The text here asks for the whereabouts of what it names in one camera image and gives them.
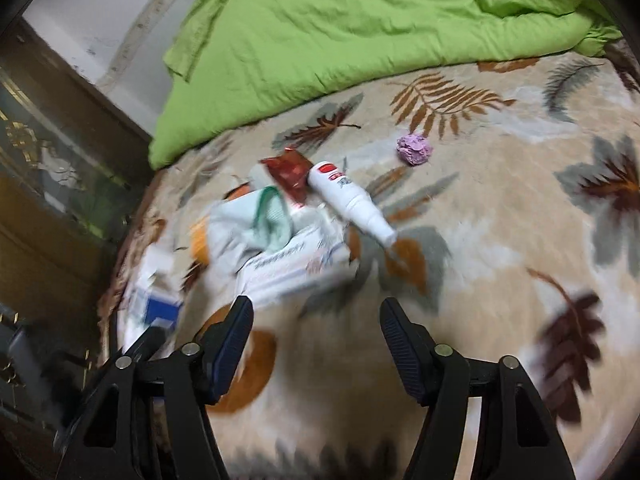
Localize blue white carton box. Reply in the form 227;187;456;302
120;244;183;350

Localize leaf pattern bed blanket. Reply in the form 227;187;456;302
99;46;639;479

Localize white barcode medicine box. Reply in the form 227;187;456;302
235;207;358;310

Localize dark red snack wrapper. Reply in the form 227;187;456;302
260;148;314;204

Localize orange medicine box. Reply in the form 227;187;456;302
190;217;209;266

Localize green quilt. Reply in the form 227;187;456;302
149;0;620;169

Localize purple crumpled paper ball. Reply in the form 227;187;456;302
396;133;433;166

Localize white spray bottle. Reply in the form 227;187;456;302
307;162;397;247

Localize white cotton glove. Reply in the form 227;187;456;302
205;186;293;275

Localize wooden glass door cabinet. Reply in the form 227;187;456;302
0;14;154;480

